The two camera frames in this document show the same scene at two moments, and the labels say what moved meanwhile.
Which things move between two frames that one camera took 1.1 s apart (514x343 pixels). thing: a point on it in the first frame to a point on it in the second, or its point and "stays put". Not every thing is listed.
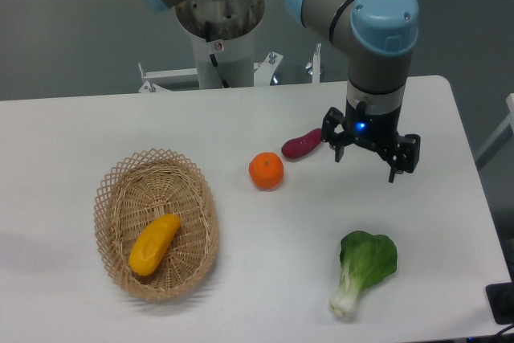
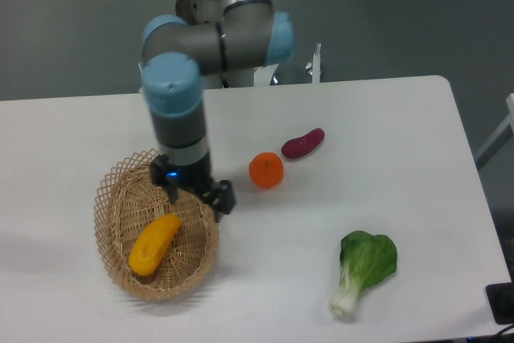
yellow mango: x=152 y=242 stays put
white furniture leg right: x=500 y=138 stays put
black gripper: x=379 y=132 to x=198 y=176
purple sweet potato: x=299 y=146 stays put
